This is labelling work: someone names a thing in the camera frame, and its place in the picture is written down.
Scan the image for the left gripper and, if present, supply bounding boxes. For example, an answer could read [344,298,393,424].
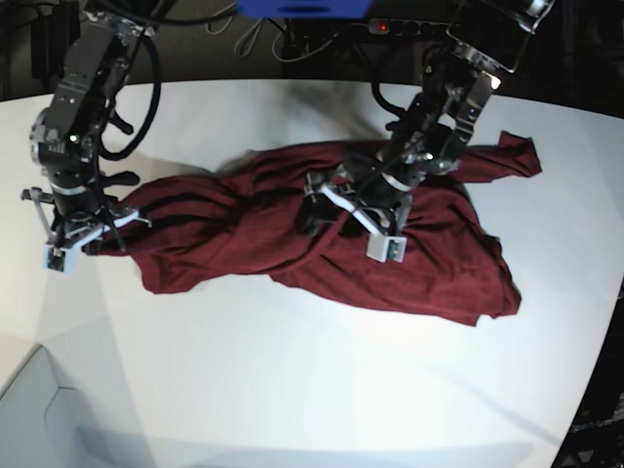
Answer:
[296,170,414,236]

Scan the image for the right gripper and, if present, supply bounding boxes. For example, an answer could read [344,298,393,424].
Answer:
[48,175,117,219]

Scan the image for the dark red t-shirt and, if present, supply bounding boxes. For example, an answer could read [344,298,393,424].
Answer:
[99,133,541,326]

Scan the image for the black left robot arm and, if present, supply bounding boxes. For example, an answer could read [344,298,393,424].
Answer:
[297,1,554,236]

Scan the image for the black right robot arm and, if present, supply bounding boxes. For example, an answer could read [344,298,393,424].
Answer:
[30,1,162,218]

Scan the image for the black box on floor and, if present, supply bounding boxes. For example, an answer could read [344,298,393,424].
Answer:
[30,1,81,82]

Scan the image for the black power strip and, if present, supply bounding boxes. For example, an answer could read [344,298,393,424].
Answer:
[367,19,449,40]

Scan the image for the blue box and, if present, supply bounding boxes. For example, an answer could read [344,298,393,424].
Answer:
[236,0,372,19]

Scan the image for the white bin at corner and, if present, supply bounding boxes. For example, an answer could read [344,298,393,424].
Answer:
[1,347,86,467]

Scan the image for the white cable loops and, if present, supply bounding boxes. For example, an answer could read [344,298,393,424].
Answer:
[206,4,342,63]

